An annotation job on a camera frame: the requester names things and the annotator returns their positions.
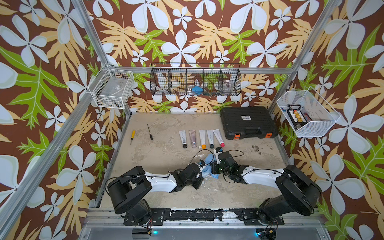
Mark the blue microfiber cloth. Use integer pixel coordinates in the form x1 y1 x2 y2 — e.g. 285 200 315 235
202 154 219 180

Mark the pink cap toothpaste tube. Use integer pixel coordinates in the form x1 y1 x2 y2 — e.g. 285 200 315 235
213 129 225 148

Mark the dark cap toothpaste tube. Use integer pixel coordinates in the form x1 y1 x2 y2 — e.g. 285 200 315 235
207 130 215 149

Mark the orange cap toothpaste tube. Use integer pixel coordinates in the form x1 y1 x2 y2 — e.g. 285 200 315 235
199 130 207 149

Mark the clear pink tube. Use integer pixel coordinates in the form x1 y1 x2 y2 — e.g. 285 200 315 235
189 130 197 148

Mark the black cap toothpaste tube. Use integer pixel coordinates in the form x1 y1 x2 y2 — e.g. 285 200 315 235
179 130 188 149

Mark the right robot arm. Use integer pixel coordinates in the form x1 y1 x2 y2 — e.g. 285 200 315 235
210 147 322 224

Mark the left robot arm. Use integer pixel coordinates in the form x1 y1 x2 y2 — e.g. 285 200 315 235
106 164 204 226

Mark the black plastic tool case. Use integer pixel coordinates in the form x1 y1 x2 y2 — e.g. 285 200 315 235
220 106 278 140

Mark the blue item in basket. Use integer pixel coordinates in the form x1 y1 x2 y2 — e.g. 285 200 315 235
192 86 203 94

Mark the black box in basket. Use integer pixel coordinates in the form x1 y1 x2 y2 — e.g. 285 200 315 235
287 105 312 127

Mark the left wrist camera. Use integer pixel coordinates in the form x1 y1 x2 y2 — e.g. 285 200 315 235
197 160 206 169

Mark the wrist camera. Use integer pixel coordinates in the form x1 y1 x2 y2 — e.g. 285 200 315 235
197 160 206 169
214 147 224 165

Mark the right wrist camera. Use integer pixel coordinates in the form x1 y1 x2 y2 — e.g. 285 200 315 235
214 147 224 165

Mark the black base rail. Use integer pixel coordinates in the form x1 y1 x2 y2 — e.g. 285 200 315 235
123 208 285 226

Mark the yellow handle screwdriver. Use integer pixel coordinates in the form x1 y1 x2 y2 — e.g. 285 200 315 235
130 130 136 145

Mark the white wire basket right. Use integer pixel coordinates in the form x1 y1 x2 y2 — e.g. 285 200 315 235
277 87 341 138

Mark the white wire basket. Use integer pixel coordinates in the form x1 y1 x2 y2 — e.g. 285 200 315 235
88 65 135 109
277 87 341 138

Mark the black wire basket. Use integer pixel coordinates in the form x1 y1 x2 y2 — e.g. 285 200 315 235
150 63 242 97

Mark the white wire basket left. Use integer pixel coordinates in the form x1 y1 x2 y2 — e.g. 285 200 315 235
88 65 135 109

